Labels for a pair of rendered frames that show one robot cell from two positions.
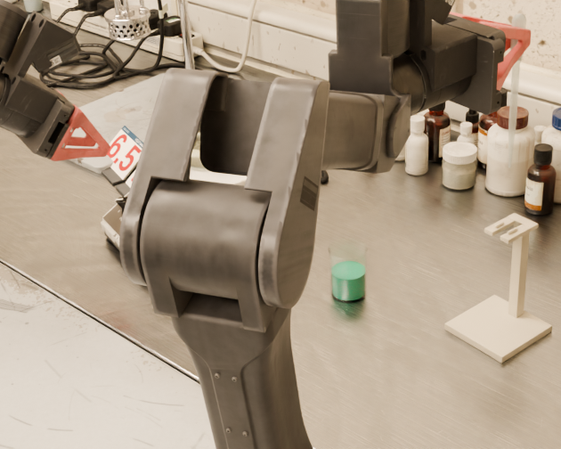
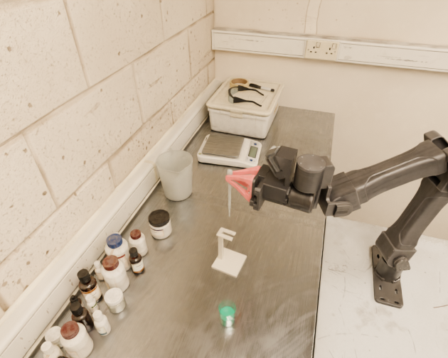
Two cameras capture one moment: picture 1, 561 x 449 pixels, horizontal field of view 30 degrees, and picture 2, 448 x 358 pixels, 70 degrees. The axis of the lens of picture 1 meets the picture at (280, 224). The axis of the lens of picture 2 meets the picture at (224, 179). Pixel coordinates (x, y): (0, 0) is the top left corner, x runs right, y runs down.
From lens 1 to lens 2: 122 cm
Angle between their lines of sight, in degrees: 90
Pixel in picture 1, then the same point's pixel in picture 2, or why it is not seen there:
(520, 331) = (230, 253)
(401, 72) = not seen: hidden behind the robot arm
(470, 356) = (247, 266)
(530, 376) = (249, 248)
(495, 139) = (121, 272)
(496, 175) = (125, 282)
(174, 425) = (340, 347)
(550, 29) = (47, 243)
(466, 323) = (233, 270)
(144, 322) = not seen: outside the picture
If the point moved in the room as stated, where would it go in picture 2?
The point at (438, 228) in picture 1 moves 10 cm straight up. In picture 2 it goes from (163, 301) to (158, 280)
